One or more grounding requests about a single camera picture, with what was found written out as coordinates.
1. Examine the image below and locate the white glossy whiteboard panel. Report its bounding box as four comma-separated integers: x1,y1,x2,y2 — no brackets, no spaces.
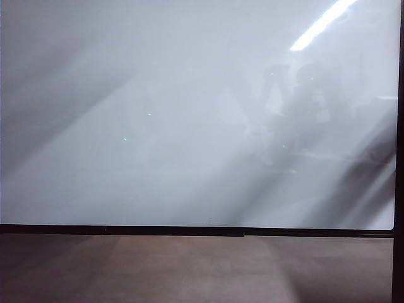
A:
0,0,400,231

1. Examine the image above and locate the black whiteboard stand frame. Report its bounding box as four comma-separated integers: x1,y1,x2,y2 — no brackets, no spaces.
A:
0,0,404,303

